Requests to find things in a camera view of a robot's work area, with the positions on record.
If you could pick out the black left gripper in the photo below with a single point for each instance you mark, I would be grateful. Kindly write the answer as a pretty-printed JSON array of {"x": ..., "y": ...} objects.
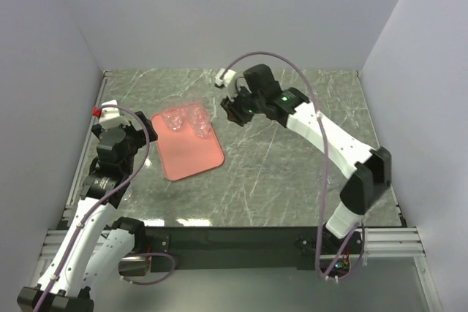
[{"x": 140, "y": 139}]

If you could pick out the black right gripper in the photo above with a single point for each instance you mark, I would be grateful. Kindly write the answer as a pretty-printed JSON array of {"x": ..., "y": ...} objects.
[{"x": 233, "y": 114}]

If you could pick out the clear glass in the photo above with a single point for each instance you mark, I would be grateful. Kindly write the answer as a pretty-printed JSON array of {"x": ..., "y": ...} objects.
[
  {"x": 172, "y": 115},
  {"x": 193, "y": 106},
  {"x": 127, "y": 194}
]

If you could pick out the clear glass table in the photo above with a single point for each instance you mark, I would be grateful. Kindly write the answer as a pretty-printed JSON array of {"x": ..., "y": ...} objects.
[{"x": 201, "y": 126}]

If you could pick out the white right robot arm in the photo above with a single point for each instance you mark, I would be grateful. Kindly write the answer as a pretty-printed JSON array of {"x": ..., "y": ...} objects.
[{"x": 366, "y": 169}]

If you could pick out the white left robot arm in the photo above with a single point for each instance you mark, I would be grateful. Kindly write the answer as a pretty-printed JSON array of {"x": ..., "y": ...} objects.
[{"x": 77, "y": 268}]

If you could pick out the pink plastic tray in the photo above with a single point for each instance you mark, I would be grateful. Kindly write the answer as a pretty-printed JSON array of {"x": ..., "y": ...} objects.
[{"x": 182, "y": 153}]

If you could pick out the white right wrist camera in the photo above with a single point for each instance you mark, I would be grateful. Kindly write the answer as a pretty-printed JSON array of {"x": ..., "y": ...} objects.
[{"x": 226, "y": 79}]

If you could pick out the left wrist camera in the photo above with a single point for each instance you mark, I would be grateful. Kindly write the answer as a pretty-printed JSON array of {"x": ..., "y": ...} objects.
[{"x": 110, "y": 117}]

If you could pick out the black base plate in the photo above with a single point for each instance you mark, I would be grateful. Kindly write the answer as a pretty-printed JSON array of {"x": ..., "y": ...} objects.
[{"x": 207, "y": 248}]

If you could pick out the aluminium mounting rail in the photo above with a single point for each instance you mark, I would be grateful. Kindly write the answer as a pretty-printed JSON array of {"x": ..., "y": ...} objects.
[{"x": 378, "y": 242}]

